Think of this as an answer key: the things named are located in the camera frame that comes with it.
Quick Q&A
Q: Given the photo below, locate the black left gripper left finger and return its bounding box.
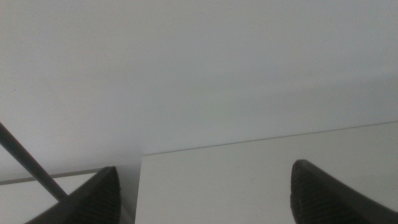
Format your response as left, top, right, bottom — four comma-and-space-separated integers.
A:
24, 166, 123, 224

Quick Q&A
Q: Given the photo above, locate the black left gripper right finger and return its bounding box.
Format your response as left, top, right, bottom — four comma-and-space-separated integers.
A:
290, 159, 398, 224

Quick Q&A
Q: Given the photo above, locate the white side table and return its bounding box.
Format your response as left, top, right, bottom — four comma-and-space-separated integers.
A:
0, 167, 135, 224

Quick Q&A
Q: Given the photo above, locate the thin black pole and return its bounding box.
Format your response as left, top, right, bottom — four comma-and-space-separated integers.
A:
0, 121, 69, 202

